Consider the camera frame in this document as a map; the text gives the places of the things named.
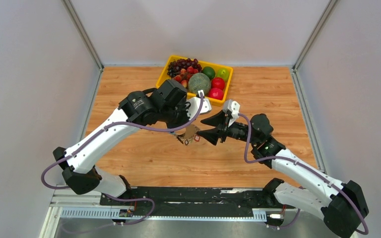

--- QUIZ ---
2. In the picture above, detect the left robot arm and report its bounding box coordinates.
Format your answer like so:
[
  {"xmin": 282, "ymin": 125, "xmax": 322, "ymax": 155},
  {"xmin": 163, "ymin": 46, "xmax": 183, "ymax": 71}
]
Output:
[{"xmin": 54, "ymin": 79, "xmax": 204, "ymax": 205}]

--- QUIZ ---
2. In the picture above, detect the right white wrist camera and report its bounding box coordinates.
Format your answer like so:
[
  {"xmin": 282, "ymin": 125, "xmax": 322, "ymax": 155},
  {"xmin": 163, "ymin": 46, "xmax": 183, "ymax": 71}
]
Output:
[{"xmin": 222, "ymin": 99, "xmax": 240, "ymax": 127}]

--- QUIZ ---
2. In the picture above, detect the yellow plastic tray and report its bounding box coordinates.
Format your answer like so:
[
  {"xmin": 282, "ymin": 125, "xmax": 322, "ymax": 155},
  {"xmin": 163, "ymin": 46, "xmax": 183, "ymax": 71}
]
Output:
[{"xmin": 156, "ymin": 56, "xmax": 234, "ymax": 106}]

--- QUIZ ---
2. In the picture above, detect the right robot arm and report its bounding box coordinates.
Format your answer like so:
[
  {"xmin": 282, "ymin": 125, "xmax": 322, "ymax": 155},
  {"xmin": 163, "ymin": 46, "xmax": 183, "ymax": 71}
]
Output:
[{"xmin": 198, "ymin": 111, "xmax": 369, "ymax": 238}]

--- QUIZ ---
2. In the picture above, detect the green netted melon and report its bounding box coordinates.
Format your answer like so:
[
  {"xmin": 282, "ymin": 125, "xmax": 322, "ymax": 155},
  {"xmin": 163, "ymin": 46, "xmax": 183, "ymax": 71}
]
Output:
[{"xmin": 188, "ymin": 73, "xmax": 211, "ymax": 96}]

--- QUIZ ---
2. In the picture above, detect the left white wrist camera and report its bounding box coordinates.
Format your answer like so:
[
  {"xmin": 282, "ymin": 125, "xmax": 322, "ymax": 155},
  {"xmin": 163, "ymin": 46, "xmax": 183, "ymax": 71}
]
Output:
[{"xmin": 186, "ymin": 90, "xmax": 212, "ymax": 121}]

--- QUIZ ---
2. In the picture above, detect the red apple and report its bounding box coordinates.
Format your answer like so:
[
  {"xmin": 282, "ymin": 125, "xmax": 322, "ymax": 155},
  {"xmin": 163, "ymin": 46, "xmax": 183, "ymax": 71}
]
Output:
[
  {"xmin": 211, "ymin": 77, "xmax": 226, "ymax": 90},
  {"xmin": 208, "ymin": 88, "xmax": 224, "ymax": 100}
]

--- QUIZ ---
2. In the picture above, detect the metal keyring plate blue handle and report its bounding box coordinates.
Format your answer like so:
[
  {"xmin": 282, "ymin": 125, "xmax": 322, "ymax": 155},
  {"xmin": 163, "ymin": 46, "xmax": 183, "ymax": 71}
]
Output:
[{"xmin": 172, "ymin": 124, "xmax": 200, "ymax": 146}]

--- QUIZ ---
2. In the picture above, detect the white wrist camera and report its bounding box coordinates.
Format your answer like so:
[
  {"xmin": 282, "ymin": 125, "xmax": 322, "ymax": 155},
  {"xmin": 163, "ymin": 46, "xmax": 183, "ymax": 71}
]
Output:
[
  {"xmin": 222, "ymin": 99, "xmax": 240, "ymax": 127},
  {"xmin": 186, "ymin": 90, "xmax": 212, "ymax": 121}
]

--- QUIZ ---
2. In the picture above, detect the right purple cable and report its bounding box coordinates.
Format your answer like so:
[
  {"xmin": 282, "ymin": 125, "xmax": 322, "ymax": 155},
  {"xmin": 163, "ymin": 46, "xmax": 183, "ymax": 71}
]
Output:
[{"xmin": 238, "ymin": 113, "xmax": 369, "ymax": 236}]

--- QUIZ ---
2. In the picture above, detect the purple cable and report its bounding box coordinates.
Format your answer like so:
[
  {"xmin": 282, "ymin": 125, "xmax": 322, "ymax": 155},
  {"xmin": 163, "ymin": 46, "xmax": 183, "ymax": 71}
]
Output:
[
  {"xmin": 41, "ymin": 92, "xmax": 205, "ymax": 227},
  {"xmin": 238, "ymin": 113, "xmax": 369, "ymax": 236}
]

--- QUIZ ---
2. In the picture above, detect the dark green lime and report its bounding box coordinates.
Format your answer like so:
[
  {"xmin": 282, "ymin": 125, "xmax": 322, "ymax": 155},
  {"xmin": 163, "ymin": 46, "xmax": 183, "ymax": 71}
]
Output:
[{"xmin": 201, "ymin": 66, "xmax": 216, "ymax": 80}]

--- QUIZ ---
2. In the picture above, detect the upper red apple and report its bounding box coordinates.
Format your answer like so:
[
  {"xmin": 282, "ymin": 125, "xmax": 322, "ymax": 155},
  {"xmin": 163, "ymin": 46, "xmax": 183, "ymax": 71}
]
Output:
[{"xmin": 211, "ymin": 77, "xmax": 226, "ymax": 90}]

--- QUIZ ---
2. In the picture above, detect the dark grape bunch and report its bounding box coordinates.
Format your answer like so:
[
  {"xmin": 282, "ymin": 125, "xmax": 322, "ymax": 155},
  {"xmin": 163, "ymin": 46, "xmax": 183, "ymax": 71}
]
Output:
[{"xmin": 167, "ymin": 58, "xmax": 202, "ymax": 78}]

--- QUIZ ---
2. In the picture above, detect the lower red apple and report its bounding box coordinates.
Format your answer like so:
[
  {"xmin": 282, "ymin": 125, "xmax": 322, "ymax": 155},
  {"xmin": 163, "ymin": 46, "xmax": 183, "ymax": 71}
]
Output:
[{"xmin": 208, "ymin": 88, "xmax": 224, "ymax": 100}]

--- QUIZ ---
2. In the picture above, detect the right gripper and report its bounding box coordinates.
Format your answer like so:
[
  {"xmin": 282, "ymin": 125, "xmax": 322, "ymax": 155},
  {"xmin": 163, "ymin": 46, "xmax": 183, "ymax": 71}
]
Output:
[{"xmin": 196, "ymin": 110, "xmax": 259, "ymax": 146}]

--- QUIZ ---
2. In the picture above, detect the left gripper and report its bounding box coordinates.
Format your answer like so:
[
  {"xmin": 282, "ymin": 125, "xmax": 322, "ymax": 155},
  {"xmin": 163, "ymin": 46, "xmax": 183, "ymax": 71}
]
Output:
[{"xmin": 159, "ymin": 98, "xmax": 197, "ymax": 134}]

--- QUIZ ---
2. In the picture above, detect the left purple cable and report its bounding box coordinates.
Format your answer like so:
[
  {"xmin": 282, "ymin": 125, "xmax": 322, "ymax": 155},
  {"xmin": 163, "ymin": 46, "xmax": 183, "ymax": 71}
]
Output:
[{"xmin": 41, "ymin": 92, "xmax": 205, "ymax": 227}]

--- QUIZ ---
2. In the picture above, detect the light green apple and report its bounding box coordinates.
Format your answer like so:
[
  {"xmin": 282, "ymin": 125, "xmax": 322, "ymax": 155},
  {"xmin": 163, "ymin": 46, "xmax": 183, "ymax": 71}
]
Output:
[{"xmin": 216, "ymin": 68, "xmax": 230, "ymax": 82}]

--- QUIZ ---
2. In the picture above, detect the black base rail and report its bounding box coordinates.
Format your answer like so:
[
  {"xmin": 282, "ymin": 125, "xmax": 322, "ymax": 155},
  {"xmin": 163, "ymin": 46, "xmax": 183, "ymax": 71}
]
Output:
[{"xmin": 100, "ymin": 186, "xmax": 283, "ymax": 218}]

